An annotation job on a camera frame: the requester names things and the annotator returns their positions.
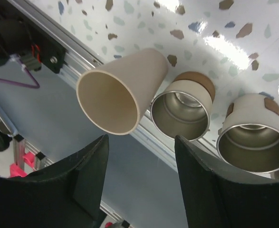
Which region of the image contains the steel cup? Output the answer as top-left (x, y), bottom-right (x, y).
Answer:
top-left (217, 94), bottom-right (279, 174)
top-left (150, 71), bottom-right (215, 141)

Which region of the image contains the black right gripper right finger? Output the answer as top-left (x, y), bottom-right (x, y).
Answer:
top-left (174, 136), bottom-right (279, 228)

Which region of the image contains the beige plastic cup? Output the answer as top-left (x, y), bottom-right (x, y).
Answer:
top-left (76, 48), bottom-right (168, 135)

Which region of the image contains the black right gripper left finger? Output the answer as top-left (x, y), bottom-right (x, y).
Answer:
top-left (0, 135), bottom-right (109, 228)

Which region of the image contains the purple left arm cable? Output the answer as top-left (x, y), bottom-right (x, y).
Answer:
top-left (0, 59), bottom-right (40, 89)

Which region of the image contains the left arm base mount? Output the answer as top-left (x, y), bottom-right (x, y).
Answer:
top-left (0, 0), bottom-right (66, 73)

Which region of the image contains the aluminium rail table edge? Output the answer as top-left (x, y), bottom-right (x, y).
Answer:
top-left (12, 0), bottom-right (217, 157)

